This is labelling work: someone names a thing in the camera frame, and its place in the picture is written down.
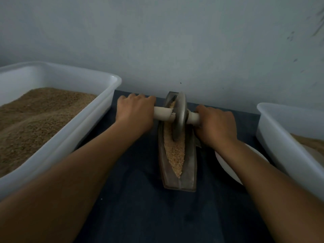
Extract person's right hand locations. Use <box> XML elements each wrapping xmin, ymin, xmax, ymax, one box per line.
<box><xmin>195</xmin><ymin>105</ymin><xmax>239</xmax><ymax>149</ymax></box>

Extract person's left hand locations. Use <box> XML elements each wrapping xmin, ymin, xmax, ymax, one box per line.
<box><xmin>115</xmin><ymin>93</ymin><xmax>157</xmax><ymax>135</ymax></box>

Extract metal grinding wheel with handle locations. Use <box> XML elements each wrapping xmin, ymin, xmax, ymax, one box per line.
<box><xmin>154</xmin><ymin>92</ymin><xmax>201</xmax><ymax>142</ymax></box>

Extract boat-shaped metal grinding trough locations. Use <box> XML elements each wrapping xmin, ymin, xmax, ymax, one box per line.
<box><xmin>157</xmin><ymin>91</ymin><xmax>198</xmax><ymax>192</ymax></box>

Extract large brown grain heap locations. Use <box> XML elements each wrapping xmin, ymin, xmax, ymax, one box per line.
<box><xmin>290</xmin><ymin>133</ymin><xmax>324</xmax><ymax>156</ymax></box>
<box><xmin>0</xmin><ymin>87</ymin><xmax>98</xmax><ymax>178</ymax></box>

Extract white plastic scoop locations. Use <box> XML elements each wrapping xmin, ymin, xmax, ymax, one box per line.
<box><xmin>301</xmin><ymin>143</ymin><xmax>324</xmax><ymax>167</ymax></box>

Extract person's left forearm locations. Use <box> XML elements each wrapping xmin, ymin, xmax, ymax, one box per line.
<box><xmin>0</xmin><ymin>121</ymin><xmax>142</xmax><ymax>243</ymax></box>

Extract person's right forearm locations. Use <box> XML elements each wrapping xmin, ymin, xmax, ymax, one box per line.
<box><xmin>215</xmin><ymin>136</ymin><xmax>324</xmax><ymax>243</ymax></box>

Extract white round plate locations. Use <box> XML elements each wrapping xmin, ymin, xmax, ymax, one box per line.
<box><xmin>215</xmin><ymin>143</ymin><xmax>270</xmax><ymax>186</ymax></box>

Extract white plastic tub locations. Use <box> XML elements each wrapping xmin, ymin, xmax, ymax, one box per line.
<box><xmin>255</xmin><ymin>102</ymin><xmax>324</xmax><ymax>201</ymax></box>
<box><xmin>0</xmin><ymin>61</ymin><xmax>123</xmax><ymax>202</ymax></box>

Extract dark blue table cloth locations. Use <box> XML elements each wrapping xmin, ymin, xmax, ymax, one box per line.
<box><xmin>73</xmin><ymin>90</ymin><xmax>276</xmax><ymax>243</ymax></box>

